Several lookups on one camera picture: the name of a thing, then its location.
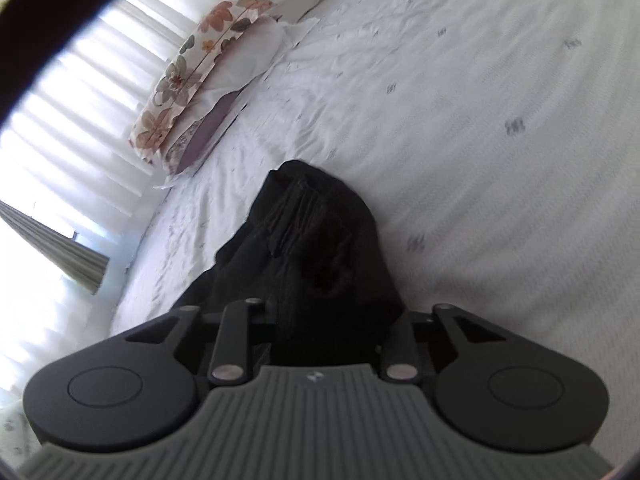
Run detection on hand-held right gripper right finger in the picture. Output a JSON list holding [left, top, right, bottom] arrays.
[[376, 303, 507, 386]]

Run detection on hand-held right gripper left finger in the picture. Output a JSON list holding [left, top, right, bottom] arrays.
[[125, 298, 273, 387]]

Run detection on black pants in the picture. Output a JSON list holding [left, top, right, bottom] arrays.
[[169, 160, 407, 367]]

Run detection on grey green drape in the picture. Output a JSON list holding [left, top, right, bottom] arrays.
[[0, 199, 111, 296]]

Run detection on purple pillow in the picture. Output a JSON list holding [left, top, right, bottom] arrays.
[[172, 89, 247, 177]]

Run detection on white bed sheet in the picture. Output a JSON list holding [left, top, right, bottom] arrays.
[[107, 0, 640, 468]]

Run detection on orange floral pillow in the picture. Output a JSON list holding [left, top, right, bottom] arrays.
[[128, 0, 279, 165]]

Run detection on white pillow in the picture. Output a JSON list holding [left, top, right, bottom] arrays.
[[152, 16, 322, 190]]

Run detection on white sheer curtain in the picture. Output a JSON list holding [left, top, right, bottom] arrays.
[[0, 0, 321, 396]]

